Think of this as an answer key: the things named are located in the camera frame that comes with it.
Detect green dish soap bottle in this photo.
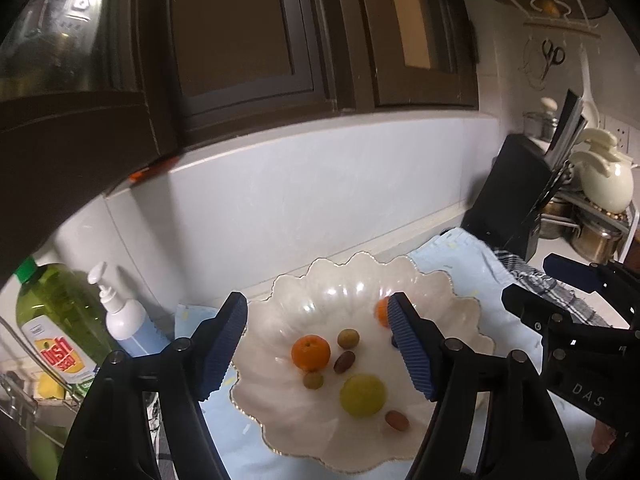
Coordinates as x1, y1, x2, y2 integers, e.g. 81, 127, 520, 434
15, 255, 109, 397

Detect steel kitchen sink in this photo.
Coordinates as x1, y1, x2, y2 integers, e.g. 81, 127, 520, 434
0, 400, 73, 480

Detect set of kitchen knives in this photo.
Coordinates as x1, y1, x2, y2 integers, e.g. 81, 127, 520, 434
546, 88, 589, 172

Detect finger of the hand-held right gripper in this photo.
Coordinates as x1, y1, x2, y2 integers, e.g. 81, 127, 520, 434
543, 253, 640, 330
501, 284, 592, 347

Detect cream kettle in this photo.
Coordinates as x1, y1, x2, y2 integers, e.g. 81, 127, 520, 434
569, 128, 637, 214

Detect black knife block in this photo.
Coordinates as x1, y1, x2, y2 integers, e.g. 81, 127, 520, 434
459, 133, 557, 264

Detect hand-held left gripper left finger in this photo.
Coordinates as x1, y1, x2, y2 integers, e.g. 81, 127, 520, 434
57, 291, 249, 480

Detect person's right hand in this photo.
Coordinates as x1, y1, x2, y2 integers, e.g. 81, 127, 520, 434
591, 420, 619, 455

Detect dark brown wall cabinet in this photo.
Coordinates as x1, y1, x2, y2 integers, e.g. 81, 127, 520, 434
0, 0, 482, 281

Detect white scalloped bowl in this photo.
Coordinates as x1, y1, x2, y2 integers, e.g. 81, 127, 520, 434
229, 253, 496, 475

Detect large steel faucet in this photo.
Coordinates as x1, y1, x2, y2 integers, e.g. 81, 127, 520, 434
0, 369, 39, 419

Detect light blue cloth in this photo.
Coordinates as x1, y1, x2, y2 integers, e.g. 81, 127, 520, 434
172, 227, 598, 480

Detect checked grey cloth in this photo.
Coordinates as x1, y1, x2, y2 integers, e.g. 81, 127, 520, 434
144, 247, 612, 480

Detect glass jar with knob lid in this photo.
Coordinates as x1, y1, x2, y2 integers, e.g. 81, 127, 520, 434
523, 97, 560, 142

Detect steel pot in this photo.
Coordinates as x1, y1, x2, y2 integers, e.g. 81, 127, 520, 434
539, 196, 577, 240
569, 214, 624, 266

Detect yellow sponge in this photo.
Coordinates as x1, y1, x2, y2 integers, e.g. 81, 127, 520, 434
37, 373, 72, 402

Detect black scissors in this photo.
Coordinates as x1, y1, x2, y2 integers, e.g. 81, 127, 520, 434
541, 39, 566, 82

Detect white wall socket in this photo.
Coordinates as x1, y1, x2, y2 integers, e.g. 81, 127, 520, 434
602, 114, 640, 157

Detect white wire lid rack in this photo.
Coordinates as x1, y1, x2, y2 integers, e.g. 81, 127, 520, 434
501, 0, 602, 37

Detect white blue pump bottle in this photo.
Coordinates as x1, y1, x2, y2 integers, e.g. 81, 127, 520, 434
87, 261, 172, 359

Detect large green orange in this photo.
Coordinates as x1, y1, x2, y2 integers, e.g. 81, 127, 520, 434
339, 374, 388, 419

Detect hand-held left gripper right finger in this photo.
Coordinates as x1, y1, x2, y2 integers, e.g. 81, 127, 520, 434
387, 291, 581, 480

